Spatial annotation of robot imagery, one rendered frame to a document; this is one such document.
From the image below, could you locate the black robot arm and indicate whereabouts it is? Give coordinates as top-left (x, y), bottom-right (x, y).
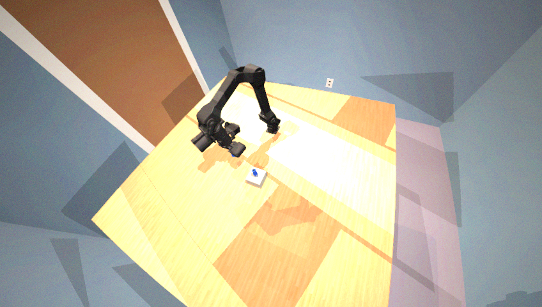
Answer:
top-left (191, 64), bottom-right (281, 153)

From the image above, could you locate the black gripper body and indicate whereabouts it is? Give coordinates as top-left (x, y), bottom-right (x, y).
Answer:
top-left (211, 131), bottom-right (246, 158)

